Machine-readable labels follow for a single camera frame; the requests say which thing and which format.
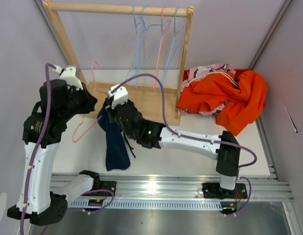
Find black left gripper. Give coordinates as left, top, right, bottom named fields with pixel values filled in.
left=60, top=82, right=97, bottom=121

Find wooden clothes rack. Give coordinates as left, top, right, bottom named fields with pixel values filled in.
left=42, top=0, right=194, bottom=126

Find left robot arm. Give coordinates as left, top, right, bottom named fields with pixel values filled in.
left=7, top=79, right=101, bottom=226

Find aluminium mounting rail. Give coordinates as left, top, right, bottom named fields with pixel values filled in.
left=69, top=174, right=294, bottom=211

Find blue hanger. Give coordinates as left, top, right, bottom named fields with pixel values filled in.
left=125, top=5, right=171, bottom=79
left=133, top=5, right=148, bottom=75
left=161, top=7, right=185, bottom=85

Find navy blue shorts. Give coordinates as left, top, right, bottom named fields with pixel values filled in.
left=97, top=98, right=136, bottom=171

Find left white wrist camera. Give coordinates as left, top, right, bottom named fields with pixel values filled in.
left=52, top=65, right=84, bottom=91

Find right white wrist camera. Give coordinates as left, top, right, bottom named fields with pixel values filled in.
left=107, top=84, right=128, bottom=109

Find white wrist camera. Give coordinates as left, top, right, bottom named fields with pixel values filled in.
left=52, top=65, right=84, bottom=91
left=107, top=84, right=128, bottom=109

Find pink hanger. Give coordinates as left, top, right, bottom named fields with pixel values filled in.
left=72, top=60, right=103, bottom=143
left=155, top=6, right=171, bottom=77

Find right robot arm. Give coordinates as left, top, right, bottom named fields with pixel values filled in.
left=104, top=98, right=247, bottom=200

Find pink shark print shorts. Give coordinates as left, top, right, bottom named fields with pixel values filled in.
left=182, top=63, right=236, bottom=116

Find orange shorts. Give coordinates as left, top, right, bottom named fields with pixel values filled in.
left=176, top=70, right=267, bottom=136

